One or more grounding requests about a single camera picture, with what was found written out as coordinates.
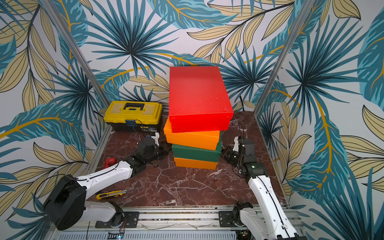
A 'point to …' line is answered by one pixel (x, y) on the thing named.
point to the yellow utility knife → (110, 194)
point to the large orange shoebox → (208, 140)
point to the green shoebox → (198, 154)
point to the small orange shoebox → (188, 163)
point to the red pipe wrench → (109, 162)
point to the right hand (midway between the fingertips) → (219, 150)
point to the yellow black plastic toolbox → (125, 116)
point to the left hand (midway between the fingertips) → (176, 147)
